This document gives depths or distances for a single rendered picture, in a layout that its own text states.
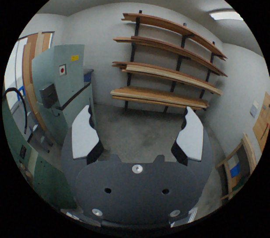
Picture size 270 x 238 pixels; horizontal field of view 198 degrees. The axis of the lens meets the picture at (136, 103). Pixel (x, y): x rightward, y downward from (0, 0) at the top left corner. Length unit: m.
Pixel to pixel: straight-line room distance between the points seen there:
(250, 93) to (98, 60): 3.55
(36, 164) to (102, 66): 2.02
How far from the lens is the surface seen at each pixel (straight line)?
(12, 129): 0.78
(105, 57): 1.99
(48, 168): 0.92
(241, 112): 2.52
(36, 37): 2.38
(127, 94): 1.58
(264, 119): 2.43
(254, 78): 2.57
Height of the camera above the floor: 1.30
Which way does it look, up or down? 31 degrees down
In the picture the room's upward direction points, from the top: 10 degrees clockwise
